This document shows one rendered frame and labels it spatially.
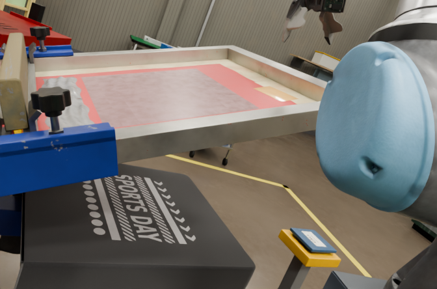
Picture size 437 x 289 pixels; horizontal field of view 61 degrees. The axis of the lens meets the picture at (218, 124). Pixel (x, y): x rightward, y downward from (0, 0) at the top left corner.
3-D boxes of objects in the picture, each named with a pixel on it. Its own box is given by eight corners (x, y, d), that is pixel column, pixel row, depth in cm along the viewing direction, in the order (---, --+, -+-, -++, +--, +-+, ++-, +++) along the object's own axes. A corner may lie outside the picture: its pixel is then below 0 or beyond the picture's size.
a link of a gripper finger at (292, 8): (286, 14, 87) (309, -16, 87) (282, 13, 89) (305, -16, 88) (296, 27, 90) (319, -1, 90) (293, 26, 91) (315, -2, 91)
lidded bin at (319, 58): (326, 68, 937) (331, 57, 931) (336, 71, 896) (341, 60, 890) (309, 61, 918) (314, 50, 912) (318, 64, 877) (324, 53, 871)
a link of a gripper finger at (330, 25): (342, 48, 93) (331, 15, 88) (326, 43, 98) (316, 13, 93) (351, 41, 93) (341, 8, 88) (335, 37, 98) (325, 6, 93)
